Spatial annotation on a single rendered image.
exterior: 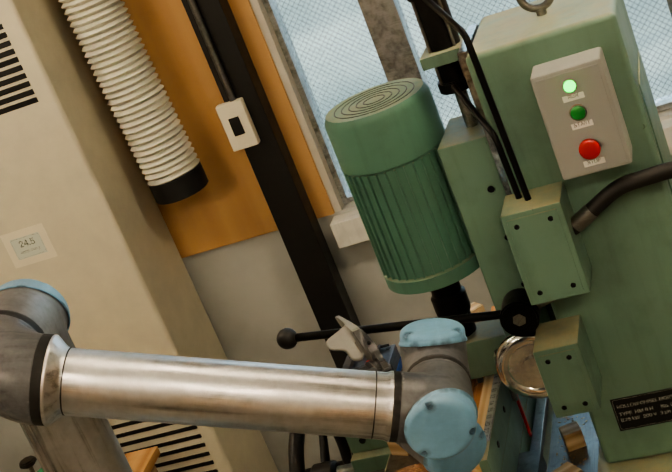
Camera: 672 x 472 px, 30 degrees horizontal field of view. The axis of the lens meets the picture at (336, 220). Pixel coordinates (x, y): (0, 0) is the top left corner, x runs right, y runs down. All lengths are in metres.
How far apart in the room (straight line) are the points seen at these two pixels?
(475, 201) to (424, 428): 0.50
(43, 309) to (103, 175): 1.61
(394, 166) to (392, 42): 1.42
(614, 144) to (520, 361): 0.40
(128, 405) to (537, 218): 0.64
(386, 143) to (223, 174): 1.61
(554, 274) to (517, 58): 0.32
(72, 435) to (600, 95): 0.86
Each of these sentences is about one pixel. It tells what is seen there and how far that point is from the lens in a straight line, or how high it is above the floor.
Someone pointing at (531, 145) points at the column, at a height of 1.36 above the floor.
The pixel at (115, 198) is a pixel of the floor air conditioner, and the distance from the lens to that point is 3.34.
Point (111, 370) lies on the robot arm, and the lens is 1.59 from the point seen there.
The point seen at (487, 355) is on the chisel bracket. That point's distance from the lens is 2.11.
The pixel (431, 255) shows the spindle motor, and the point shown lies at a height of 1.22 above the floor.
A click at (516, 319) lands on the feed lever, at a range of 1.92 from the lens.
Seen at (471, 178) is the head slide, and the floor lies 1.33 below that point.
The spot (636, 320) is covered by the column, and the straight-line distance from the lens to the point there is 1.97.
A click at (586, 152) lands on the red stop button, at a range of 1.78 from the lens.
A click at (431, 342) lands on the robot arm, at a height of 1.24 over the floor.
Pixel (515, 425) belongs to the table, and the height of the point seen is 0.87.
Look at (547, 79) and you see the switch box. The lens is 1.76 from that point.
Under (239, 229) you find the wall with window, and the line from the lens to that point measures 3.53.
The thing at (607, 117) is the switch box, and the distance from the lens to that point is 1.77.
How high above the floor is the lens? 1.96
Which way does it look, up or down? 19 degrees down
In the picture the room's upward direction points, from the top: 22 degrees counter-clockwise
